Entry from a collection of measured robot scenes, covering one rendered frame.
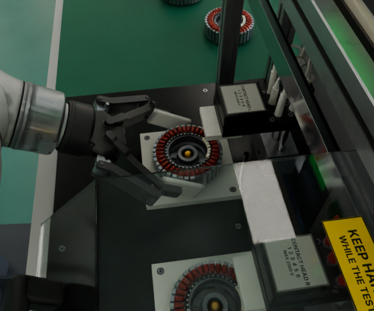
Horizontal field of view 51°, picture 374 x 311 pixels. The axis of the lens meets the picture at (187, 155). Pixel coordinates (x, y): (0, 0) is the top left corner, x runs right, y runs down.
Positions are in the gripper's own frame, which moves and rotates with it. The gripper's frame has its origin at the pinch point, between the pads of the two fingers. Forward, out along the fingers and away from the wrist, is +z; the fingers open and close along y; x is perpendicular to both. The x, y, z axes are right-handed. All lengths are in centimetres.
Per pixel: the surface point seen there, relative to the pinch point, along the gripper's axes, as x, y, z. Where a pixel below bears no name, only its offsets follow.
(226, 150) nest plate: 1.7, -1.6, 7.2
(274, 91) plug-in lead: 17.1, 0.3, 4.3
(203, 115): 8.1, -1.3, -1.5
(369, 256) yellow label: 26.7, 29.6, -6.2
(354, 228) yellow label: 26.6, 27.6, -6.4
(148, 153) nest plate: -4.9, -2.9, -4.3
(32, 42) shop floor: -101, -147, -15
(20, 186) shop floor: -99, -54, -11
